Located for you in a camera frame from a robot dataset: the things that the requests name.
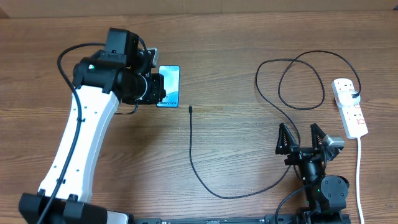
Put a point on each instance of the white charger adapter plug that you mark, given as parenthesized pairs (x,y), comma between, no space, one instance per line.
(347,98)

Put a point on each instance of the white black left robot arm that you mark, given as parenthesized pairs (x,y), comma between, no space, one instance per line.
(119,72)

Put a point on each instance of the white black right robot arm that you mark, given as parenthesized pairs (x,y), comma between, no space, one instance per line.
(326,194)

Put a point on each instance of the blue Galaxy smartphone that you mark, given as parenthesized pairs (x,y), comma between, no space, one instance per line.
(171,75)

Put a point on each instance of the white power strip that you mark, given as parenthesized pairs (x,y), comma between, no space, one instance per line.
(352,117)

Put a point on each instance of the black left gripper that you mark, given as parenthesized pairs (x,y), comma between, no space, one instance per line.
(157,93)

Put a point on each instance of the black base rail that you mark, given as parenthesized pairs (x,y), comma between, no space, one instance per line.
(267,219)

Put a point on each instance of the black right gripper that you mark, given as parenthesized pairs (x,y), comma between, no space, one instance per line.
(299,153)

